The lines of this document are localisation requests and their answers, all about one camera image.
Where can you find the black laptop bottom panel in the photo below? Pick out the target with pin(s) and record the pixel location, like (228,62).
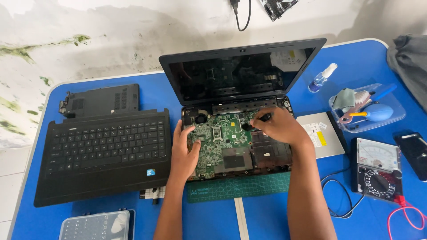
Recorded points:
(100,100)

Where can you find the green laptop motherboard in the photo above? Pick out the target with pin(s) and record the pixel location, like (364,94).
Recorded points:
(216,136)

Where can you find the silver optical drive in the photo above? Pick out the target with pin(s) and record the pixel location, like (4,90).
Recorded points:
(325,135)

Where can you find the clear screwdriver bit box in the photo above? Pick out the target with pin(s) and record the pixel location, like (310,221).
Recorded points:
(96,226)

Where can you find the blue air blower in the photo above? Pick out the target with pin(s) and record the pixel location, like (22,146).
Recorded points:
(378,112)

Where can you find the person's left hand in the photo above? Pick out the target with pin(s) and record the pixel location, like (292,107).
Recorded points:
(181,160)

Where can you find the person's right hand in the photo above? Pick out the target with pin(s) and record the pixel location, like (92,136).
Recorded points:
(283,128)

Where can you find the grey-green cleaning cloth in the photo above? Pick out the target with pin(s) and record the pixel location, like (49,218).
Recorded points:
(344,99)

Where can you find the clear spray bottle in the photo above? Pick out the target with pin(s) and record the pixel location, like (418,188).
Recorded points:
(321,79)

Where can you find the black circuit board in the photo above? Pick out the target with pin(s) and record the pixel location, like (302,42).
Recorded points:
(277,6)

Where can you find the white ruler strip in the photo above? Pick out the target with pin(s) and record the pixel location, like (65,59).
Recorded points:
(242,220)

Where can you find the blue pen tool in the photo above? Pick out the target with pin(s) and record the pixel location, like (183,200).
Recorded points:
(385,92)

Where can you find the green cutting mat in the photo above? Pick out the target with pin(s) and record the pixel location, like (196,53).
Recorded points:
(238,188)

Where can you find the analog multimeter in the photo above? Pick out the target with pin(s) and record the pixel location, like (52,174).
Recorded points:
(377,170)

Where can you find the black cleaning brush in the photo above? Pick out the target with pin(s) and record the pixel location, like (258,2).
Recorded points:
(247,126)

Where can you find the black phone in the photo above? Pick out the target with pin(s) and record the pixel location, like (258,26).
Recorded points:
(413,155)

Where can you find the grey cloth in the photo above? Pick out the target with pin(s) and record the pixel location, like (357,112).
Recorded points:
(410,66)

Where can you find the black disassembled laptop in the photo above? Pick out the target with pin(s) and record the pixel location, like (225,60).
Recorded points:
(233,76)

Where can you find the black and white small tool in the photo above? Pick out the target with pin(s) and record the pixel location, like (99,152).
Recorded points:
(152,193)

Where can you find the clear plastic tool container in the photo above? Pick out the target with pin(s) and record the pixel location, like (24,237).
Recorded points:
(383,120)

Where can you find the person's right fingers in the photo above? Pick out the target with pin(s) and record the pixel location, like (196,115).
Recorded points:
(263,121)

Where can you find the black laptop keyboard cover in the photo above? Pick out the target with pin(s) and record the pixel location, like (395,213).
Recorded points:
(103,156)

